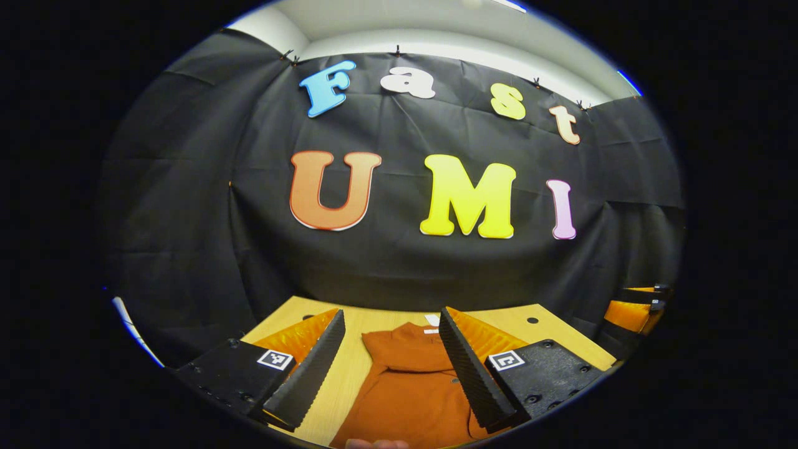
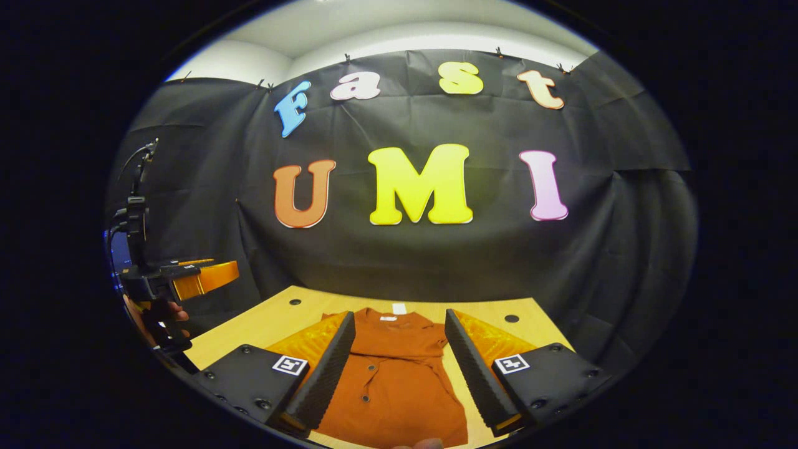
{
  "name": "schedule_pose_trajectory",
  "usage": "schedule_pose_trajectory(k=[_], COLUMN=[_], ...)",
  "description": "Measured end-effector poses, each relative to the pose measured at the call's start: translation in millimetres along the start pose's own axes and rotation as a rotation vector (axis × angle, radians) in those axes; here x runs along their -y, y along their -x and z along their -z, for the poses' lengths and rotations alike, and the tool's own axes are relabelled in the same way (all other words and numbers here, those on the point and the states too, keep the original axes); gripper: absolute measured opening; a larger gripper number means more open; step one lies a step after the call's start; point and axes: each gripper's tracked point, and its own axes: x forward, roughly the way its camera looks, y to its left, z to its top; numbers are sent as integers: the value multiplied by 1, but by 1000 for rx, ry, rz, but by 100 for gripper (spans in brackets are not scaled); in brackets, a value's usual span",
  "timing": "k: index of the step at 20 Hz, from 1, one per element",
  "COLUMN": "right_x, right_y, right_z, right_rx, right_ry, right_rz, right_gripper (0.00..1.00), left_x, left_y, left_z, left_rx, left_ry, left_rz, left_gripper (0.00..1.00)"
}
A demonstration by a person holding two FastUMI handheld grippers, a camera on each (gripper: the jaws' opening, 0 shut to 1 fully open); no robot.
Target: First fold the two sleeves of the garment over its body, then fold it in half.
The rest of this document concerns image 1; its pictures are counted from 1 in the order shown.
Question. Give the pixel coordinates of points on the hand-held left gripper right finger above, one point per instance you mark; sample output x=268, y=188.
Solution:
x=474, y=380

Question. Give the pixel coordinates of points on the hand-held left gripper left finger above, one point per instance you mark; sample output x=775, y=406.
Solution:
x=308, y=374

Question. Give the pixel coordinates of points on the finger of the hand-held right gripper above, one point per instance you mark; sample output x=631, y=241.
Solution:
x=642, y=295
x=629, y=317

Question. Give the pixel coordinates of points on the white tape strip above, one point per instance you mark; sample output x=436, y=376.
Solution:
x=431, y=319

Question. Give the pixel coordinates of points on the orange knit shirt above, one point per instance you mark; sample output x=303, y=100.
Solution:
x=405, y=393

